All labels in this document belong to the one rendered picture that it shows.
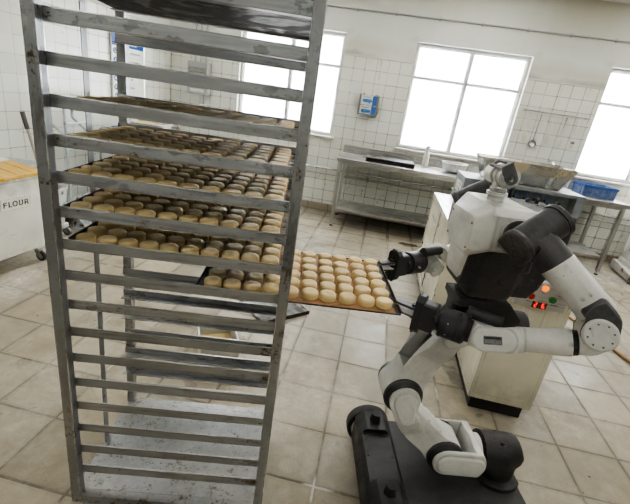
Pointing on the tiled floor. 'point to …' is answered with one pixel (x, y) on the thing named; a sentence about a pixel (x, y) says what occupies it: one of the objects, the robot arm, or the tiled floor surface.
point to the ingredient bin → (8, 212)
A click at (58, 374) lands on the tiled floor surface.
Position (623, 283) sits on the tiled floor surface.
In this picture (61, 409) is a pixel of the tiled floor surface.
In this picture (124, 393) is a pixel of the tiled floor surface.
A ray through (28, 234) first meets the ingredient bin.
